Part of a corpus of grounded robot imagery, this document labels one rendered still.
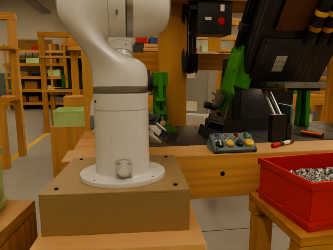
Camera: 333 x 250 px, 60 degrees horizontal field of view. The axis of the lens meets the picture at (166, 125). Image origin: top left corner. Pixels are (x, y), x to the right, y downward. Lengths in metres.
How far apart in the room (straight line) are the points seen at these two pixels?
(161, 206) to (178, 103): 0.99
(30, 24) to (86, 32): 11.17
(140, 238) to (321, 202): 0.42
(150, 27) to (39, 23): 11.10
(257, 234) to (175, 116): 0.79
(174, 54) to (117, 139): 0.97
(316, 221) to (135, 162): 0.43
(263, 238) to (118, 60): 0.68
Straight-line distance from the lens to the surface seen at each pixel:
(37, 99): 11.00
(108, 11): 0.61
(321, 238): 0.78
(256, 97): 1.43
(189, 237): 0.59
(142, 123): 0.61
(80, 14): 0.61
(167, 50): 1.51
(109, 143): 0.60
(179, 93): 1.51
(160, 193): 0.57
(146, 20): 0.61
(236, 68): 1.20
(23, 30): 11.81
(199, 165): 0.95
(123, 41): 1.07
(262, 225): 0.95
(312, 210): 0.75
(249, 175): 1.03
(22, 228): 0.92
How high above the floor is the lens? 1.15
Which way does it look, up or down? 10 degrees down
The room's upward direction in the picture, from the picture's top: straight up
